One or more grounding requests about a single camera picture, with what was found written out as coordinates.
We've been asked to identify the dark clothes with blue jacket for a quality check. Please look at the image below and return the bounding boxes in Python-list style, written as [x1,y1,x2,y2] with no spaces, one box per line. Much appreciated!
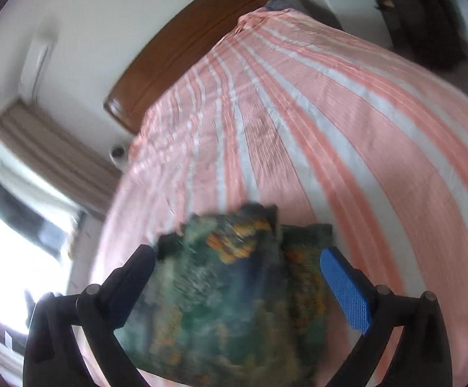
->
[391,0,465,70]

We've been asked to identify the white air conditioner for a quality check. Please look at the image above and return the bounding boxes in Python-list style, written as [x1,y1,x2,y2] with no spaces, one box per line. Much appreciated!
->
[18,30,58,105]

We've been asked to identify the green floral garment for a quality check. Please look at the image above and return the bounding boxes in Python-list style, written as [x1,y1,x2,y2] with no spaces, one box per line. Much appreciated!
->
[116,203,333,386]

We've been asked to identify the window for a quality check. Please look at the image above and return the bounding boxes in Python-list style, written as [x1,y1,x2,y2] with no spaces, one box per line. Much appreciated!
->
[0,140,85,334]

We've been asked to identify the beige curtain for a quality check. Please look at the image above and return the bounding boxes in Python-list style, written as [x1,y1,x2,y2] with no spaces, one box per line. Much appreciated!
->
[0,101,121,218]

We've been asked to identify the pink striped bed sheet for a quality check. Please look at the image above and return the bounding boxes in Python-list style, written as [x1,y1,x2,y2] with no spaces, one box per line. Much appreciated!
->
[91,10,468,386]

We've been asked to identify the brown wooden headboard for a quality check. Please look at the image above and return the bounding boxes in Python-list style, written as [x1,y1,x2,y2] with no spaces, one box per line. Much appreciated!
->
[104,0,269,134]

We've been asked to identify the white round bedside device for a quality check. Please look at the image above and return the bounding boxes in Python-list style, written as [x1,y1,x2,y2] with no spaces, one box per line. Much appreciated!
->
[109,143,130,172]

